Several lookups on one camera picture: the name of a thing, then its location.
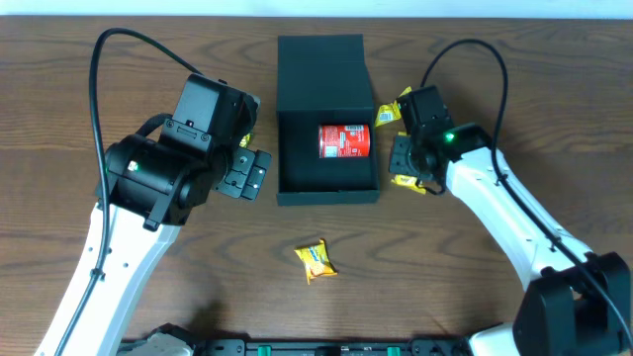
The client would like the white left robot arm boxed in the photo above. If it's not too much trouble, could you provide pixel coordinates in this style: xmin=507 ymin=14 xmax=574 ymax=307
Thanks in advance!
xmin=37 ymin=133 xmax=271 ymax=355

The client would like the orange yellow snack packet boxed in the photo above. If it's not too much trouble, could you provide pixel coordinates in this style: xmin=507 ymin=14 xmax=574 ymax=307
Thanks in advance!
xmin=390 ymin=132 xmax=427 ymax=195

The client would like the yellow biscuit packet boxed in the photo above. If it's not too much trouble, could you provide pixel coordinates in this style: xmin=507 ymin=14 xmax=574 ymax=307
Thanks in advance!
xmin=294 ymin=239 xmax=338 ymax=284

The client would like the red soda can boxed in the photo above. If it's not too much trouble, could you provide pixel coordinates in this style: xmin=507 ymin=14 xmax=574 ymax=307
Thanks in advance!
xmin=318 ymin=125 xmax=371 ymax=158

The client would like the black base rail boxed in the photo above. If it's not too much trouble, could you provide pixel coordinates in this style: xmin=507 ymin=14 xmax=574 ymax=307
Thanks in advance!
xmin=118 ymin=337 xmax=471 ymax=356

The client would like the small yellow packet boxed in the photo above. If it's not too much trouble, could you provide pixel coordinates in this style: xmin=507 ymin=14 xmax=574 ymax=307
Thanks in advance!
xmin=375 ymin=100 xmax=402 ymax=128

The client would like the black open box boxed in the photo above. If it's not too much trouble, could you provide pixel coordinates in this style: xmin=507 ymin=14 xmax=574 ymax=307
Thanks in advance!
xmin=276 ymin=35 xmax=380 ymax=206

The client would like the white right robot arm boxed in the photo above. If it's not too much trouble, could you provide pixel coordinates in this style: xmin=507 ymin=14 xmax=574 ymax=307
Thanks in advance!
xmin=389 ymin=125 xmax=632 ymax=355

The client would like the green yellow snack packet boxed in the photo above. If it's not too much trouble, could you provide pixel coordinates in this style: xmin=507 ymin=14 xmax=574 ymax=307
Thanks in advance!
xmin=239 ymin=133 xmax=253 ymax=148

